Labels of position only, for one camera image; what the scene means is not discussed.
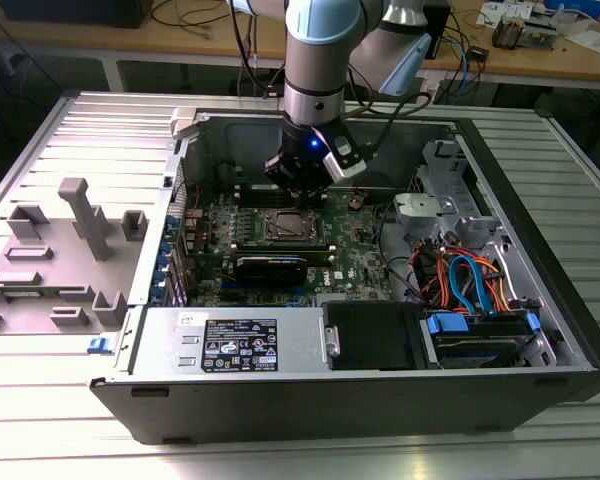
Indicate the silver pale blue robot arm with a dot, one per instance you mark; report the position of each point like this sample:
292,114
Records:
312,70

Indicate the round coin battery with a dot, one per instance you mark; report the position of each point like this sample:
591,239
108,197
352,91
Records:
357,202

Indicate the green motherboard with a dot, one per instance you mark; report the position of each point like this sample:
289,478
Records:
350,260

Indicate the black graphics card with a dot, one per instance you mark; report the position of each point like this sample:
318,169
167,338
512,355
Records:
270,270

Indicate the grey plastic case latch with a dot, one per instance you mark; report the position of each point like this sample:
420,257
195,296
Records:
182,122

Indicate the blue card retention clip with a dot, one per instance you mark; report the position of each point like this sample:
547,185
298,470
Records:
164,249
161,270
156,295
170,227

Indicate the grey metal drive cage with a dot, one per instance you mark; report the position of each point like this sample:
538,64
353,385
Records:
450,165

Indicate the silver power supply unit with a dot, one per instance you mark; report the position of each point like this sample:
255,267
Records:
300,340

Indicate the black tower unit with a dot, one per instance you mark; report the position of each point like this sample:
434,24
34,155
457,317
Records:
441,35

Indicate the small black box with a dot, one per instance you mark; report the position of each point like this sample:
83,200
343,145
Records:
479,54

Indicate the wooden desk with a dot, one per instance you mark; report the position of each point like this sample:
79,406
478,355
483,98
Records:
130,40

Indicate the black grey PC case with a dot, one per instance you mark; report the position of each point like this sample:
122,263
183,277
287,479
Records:
330,410

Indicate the electronic board assembly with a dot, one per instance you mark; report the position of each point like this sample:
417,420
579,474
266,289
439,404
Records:
510,32

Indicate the white printed papers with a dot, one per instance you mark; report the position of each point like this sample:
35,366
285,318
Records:
500,9

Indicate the hard disk blue carrier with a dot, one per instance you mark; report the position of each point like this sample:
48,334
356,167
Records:
480,345

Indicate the large black box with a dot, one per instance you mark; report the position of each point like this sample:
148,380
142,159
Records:
80,12

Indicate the blue plastic latch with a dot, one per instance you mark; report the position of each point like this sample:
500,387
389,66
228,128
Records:
99,346

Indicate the grey parts rack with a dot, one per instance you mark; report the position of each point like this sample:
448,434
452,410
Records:
55,280

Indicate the white paper sheet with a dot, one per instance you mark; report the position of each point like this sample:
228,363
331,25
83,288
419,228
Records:
595,40

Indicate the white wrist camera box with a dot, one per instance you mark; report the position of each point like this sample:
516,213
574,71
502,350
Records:
342,167

